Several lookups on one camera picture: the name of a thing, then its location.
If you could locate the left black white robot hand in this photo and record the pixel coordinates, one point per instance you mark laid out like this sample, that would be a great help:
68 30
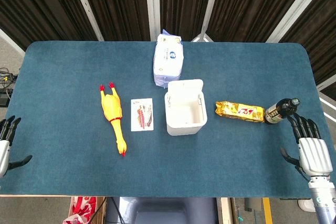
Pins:
3 153

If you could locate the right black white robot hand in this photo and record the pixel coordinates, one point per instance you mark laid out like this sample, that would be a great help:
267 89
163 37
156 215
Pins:
313 155

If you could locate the white plastic box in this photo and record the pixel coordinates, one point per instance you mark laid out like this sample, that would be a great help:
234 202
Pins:
183 129

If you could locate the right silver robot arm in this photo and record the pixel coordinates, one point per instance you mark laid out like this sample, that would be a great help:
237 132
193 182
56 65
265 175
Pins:
324 200

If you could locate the black power box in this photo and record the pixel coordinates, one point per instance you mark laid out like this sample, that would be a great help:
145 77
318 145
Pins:
4 97

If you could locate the dark glass bottle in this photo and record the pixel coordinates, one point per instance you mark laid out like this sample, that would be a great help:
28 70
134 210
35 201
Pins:
275 113

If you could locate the gold snack package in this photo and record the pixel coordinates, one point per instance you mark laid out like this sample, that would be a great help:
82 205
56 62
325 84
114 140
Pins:
240 111

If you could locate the red white plastic bag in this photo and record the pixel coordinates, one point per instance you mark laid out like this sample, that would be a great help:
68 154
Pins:
84 208

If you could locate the yellow rubber chicken toy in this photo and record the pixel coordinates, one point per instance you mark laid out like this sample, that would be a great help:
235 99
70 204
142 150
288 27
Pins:
113 106

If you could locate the white picture card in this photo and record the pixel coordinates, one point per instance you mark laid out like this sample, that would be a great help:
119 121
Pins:
142 115

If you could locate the white blue tissue pack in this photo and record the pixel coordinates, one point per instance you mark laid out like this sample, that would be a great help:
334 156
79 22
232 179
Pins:
168 64

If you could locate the dark brown curtain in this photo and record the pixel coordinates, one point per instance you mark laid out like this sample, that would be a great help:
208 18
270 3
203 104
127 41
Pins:
120 1

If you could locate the white frame post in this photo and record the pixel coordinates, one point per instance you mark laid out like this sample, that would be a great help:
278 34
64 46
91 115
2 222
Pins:
152 6
296 6
208 11
85 6

